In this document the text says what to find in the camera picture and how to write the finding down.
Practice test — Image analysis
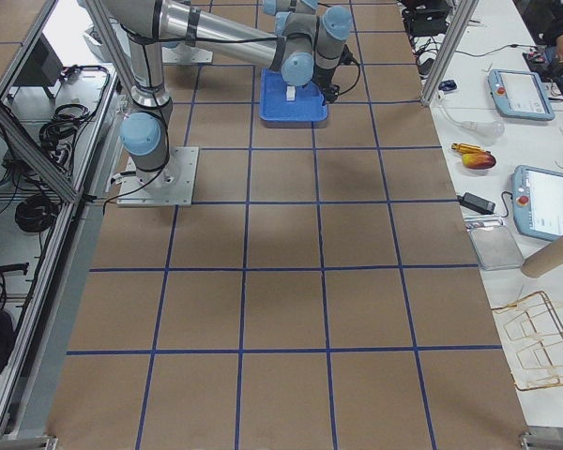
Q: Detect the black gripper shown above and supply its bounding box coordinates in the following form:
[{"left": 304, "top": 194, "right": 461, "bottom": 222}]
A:
[{"left": 319, "top": 82, "right": 340, "bottom": 104}]

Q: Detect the white block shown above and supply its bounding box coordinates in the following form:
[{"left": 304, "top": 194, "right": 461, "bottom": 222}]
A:
[{"left": 285, "top": 85, "right": 297, "bottom": 102}]

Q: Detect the blue plastic tray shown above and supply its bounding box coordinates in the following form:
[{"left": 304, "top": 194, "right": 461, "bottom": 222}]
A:
[{"left": 259, "top": 69, "right": 328, "bottom": 128}]

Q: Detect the metal tray on bench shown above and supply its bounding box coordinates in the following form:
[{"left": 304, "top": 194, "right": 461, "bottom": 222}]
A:
[{"left": 468, "top": 226, "right": 524, "bottom": 271}]

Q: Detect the red yellow mango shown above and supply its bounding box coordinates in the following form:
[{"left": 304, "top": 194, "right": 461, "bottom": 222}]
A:
[{"left": 462, "top": 151, "right": 496, "bottom": 170}]

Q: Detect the white light bulb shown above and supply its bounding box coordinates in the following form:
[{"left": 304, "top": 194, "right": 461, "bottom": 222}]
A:
[{"left": 459, "top": 121, "right": 505, "bottom": 140}]

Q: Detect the black power adapter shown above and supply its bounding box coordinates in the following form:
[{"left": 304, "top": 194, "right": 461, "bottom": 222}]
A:
[{"left": 457, "top": 192, "right": 495, "bottom": 215}]

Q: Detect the teach pendant far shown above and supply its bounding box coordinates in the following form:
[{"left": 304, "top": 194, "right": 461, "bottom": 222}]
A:
[{"left": 487, "top": 69, "right": 555, "bottom": 122}]

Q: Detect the teach pendant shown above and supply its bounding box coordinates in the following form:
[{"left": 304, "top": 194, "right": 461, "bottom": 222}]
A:
[
  {"left": 511, "top": 165, "right": 563, "bottom": 241},
  {"left": 487, "top": 69, "right": 555, "bottom": 122}
]

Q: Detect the teach pendant near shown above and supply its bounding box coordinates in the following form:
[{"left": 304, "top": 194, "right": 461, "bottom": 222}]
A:
[{"left": 511, "top": 165, "right": 563, "bottom": 241}]

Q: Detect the cardboard tube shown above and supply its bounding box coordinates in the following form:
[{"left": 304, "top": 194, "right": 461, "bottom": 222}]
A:
[{"left": 521, "top": 235, "right": 563, "bottom": 278}]

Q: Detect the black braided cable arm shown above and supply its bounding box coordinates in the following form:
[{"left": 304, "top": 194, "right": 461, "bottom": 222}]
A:
[{"left": 337, "top": 44, "right": 363, "bottom": 98}]

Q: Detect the aluminium frame post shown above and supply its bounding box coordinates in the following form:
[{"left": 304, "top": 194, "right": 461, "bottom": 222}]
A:
[{"left": 420, "top": 0, "right": 479, "bottom": 107}]

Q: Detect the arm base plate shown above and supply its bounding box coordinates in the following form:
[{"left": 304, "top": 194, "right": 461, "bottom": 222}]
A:
[{"left": 116, "top": 146, "right": 199, "bottom": 207}]

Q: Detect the gold wire rack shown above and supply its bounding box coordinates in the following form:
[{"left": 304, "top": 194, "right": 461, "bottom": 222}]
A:
[{"left": 492, "top": 291, "right": 563, "bottom": 392}]

